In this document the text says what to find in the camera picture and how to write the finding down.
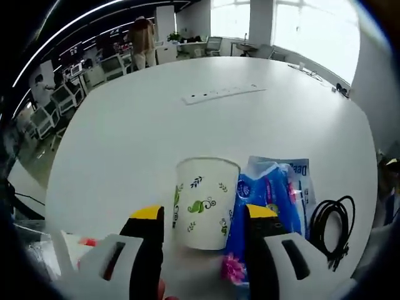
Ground white cable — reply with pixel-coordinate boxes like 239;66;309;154
287;61;329;84

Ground white leaf-print paper cup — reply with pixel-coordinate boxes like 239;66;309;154
171;157;241;251

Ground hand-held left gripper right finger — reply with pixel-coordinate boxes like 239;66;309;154
243;204;357;300

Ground small dark desk objects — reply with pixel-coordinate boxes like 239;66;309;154
331;82;351;98

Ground white office chair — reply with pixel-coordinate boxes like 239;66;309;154
206;36;223;53
51;84;83;117
29;106;61;140
101;52;132;83

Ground white cabinet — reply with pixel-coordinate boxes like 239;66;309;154
156;42;178;65

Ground white inset power strip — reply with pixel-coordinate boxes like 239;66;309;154
180;83;268;106

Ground person's left hand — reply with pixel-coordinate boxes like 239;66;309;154
156;279;181;300

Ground black cable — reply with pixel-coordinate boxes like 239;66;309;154
307;195;357;273

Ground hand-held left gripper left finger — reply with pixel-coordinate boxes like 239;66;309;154
54;204;166;300

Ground clear plastic water bottle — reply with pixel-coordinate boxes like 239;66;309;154
27;229;106;282

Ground blue wipes packet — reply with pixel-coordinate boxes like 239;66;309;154
222;161;303;285

